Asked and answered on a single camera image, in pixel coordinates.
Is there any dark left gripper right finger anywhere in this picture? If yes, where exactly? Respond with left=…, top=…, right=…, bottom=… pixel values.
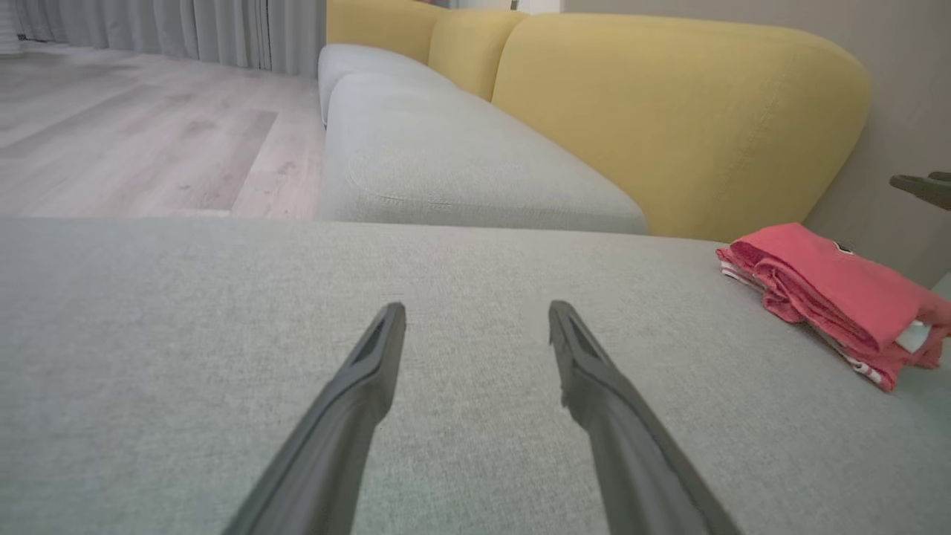
left=548, top=299, right=744, bottom=535

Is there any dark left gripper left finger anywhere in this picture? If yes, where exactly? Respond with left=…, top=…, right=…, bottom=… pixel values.
left=223, top=301, right=407, bottom=535

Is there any red white basketball jersey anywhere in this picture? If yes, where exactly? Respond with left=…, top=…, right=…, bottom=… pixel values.
left=717, top=223, right=951, bottom=392

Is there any red shorts white trim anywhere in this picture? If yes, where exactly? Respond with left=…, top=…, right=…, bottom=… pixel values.
left=717, top=249, right=892, bottom=392

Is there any large grey sofa seat cushion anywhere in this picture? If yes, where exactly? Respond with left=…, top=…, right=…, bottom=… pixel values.
left=0, top=215, right=951, bottom=535

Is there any large yellow sofa backrest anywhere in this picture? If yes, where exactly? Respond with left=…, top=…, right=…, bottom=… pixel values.
left=492, top=13, right=874, bottom=242

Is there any grey curtain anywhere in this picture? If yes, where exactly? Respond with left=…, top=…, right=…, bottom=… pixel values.
left=0, top=0, right=328, bottom=77

